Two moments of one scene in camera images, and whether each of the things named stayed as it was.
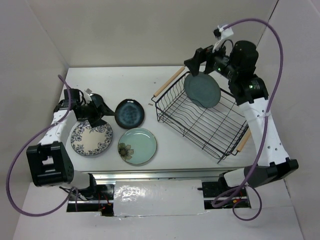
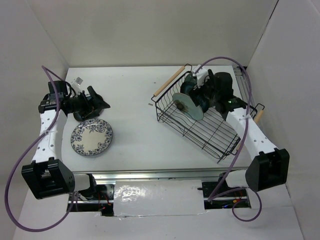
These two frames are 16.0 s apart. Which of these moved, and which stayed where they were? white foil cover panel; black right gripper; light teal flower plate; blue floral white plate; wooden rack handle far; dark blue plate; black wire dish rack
Moved: light teal flower plate; dark blue plate; black right gripper
Stayed: wooden rack handle far; white foil cover panel; blue floral white plate; black wire dish rack
